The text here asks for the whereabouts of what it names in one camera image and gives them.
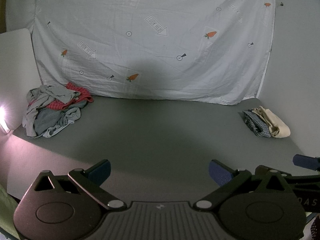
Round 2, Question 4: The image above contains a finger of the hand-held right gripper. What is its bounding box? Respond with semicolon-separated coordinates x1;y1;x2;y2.
292;154;320;172
255;165;320;183

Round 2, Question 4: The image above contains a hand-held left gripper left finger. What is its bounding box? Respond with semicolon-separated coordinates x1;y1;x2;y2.
19;159;128;210

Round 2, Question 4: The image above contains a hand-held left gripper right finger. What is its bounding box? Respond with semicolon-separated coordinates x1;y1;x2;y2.
192;159;302;210

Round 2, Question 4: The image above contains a dark red patterned cloth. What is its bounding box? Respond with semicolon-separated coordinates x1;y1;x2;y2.
309;214;320;240

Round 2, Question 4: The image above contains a cream folded garment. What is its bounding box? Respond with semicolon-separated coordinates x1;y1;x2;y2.
251;106;291;139

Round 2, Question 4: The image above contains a blue checked folded shirt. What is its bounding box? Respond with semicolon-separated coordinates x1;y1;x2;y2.
243;110;272;138

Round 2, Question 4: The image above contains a red checked garment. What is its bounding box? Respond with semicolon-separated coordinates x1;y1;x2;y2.
46;82;94;110

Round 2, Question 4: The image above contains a person's green clothing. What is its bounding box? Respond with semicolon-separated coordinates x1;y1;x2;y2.
0;182;20;240

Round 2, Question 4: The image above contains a small bright lamp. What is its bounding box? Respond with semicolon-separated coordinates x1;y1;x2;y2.
0;102;11;133

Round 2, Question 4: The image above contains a white panel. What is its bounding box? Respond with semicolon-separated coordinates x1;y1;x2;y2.
0;28;42;133

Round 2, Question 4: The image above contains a white carrot-printed sheet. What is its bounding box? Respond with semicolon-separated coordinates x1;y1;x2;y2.
31;0;277;105

